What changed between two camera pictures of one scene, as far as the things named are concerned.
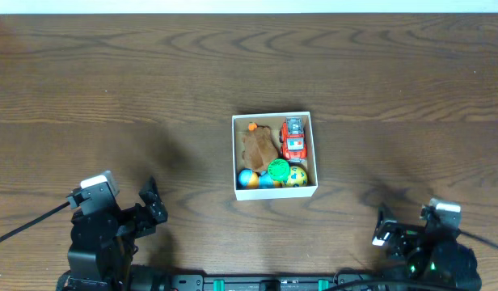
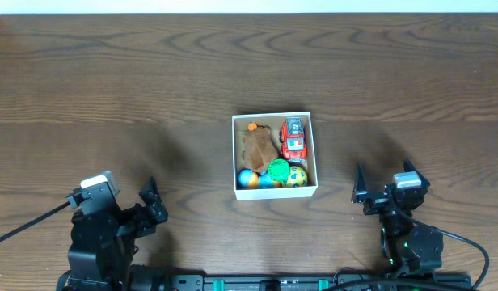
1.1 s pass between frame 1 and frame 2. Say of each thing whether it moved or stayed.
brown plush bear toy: stayed
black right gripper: moved
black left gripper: stayed
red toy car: stayed
